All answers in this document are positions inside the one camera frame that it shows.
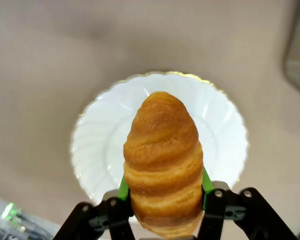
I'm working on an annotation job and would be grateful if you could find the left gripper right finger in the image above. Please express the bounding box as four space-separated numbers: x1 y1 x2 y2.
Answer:
196 166 299 240

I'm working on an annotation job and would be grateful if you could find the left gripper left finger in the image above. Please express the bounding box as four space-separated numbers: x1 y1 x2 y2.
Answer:
53 174 136 240

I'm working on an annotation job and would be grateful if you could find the golden croissant bread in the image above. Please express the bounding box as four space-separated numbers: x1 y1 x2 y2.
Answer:
122 90 204 239

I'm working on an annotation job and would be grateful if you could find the stainless steel container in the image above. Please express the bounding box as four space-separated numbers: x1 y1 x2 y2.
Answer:
281 0 300 99

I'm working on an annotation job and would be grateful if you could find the white scalloped plate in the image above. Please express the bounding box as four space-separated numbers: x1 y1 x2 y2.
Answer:
70 70 249 221

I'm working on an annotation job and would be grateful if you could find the device with green light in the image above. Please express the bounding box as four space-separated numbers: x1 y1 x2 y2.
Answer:
0 200 26 232

